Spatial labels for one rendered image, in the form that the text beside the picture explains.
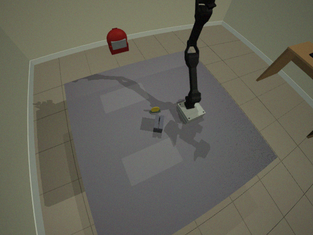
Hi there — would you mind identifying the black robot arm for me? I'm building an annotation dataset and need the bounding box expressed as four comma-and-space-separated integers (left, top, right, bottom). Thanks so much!
184, 0, 217, 109

